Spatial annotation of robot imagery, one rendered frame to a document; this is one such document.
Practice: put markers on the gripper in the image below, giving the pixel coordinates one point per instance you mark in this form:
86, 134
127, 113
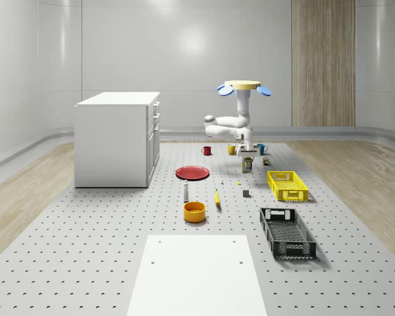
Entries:
247, 151

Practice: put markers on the green flat-sided can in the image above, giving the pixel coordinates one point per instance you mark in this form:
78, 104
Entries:
247, 166

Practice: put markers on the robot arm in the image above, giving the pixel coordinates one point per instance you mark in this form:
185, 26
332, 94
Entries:
242, 108

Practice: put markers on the blue mug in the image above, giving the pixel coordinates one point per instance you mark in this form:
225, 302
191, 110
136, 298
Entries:
261, 149

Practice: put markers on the yellow mug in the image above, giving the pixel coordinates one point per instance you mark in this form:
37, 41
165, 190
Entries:
231, 150

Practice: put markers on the puzzle cube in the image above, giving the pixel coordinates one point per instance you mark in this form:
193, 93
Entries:
267, 161

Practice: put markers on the red mug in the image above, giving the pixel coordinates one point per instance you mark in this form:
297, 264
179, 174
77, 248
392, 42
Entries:
206, 151

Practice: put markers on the grey cube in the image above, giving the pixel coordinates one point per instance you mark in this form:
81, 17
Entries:
246, 193

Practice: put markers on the yellow basket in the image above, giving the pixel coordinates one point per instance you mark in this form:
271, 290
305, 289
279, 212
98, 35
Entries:
288, 186

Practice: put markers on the banana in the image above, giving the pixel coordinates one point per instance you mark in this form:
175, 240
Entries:
217, 197

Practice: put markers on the red plate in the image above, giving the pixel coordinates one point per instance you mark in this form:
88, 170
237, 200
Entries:
192, 172

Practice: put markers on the drone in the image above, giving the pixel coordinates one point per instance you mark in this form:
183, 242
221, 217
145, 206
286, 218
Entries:
242, 85

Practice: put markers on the white bottle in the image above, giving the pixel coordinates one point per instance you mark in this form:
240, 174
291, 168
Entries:
186, 192

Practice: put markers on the yellow bowl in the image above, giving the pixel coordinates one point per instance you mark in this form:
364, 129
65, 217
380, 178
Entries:
194, 212

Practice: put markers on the dark grey basket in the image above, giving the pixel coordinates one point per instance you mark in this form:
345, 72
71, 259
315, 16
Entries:
288, 235

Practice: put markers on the white board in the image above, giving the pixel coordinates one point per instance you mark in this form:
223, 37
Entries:
197, 276

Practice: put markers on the white cabinet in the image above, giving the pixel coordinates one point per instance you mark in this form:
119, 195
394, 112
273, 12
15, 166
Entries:
112, 148

